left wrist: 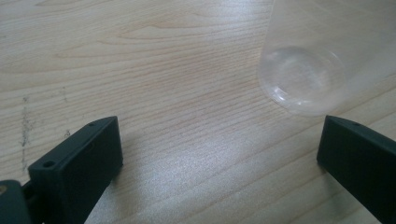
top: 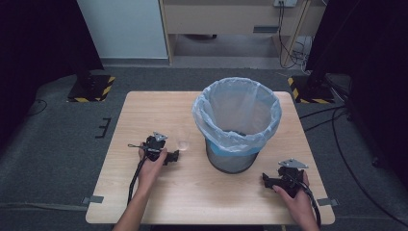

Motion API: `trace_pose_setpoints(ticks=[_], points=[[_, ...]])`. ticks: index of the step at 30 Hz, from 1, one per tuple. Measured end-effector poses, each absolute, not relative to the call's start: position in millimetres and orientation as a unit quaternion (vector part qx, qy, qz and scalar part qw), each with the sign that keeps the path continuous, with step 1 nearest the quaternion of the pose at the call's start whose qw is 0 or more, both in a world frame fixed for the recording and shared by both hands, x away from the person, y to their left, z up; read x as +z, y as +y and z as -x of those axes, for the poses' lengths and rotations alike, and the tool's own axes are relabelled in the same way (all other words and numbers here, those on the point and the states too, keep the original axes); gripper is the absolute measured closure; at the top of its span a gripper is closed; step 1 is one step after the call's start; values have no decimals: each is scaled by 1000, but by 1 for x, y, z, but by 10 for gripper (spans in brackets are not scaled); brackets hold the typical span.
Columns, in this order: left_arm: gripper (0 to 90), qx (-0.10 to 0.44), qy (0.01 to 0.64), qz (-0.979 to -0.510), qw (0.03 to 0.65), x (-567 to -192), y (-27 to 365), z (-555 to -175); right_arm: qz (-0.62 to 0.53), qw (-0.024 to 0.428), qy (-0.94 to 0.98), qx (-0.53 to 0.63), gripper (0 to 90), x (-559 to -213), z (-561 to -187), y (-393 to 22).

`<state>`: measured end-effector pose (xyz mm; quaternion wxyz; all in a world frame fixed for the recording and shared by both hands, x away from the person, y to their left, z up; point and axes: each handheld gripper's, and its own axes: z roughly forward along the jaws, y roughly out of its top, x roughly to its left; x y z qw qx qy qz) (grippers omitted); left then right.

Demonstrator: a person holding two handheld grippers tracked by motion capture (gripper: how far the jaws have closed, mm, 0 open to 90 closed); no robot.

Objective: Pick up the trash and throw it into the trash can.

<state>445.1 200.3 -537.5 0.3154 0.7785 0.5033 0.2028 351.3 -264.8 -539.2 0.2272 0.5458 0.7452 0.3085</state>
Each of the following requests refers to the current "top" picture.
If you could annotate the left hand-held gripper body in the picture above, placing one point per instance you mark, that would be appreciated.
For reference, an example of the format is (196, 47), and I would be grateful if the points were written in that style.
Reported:
(154, 146)

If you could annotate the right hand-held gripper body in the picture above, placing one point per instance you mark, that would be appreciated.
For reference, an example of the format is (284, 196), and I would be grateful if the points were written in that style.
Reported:
(290, 179)

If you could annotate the clear plastic cup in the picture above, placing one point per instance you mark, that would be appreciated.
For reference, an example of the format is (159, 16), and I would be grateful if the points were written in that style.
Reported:
(183, 143)

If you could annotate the metal mesh trash bin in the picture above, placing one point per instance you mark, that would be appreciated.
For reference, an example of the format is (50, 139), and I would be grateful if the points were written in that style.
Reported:
(229, 162)

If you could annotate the pale blue trash bag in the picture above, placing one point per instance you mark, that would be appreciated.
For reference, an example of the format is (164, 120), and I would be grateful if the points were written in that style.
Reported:
(237, 106)

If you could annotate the person's left hand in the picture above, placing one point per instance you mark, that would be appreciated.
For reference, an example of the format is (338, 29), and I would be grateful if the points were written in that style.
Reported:
(149, 171)

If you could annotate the person's right hand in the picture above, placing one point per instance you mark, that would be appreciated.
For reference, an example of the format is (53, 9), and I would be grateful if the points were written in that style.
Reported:
(301, 205)

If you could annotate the grey tape piece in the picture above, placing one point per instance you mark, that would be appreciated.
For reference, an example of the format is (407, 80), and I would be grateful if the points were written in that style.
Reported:
(93, 199)
(327, 202)

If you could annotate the black yellow-striped stand base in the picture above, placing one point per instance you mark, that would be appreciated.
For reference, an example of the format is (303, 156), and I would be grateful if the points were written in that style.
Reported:
(91, 88)
(311, 91)

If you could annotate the black curtain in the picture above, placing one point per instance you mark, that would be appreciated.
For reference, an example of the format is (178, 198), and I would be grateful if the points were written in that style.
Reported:
(369, 64)
(38, 48)

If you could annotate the white power strip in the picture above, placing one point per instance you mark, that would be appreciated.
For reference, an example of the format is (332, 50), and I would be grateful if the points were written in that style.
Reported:
(285, 2)

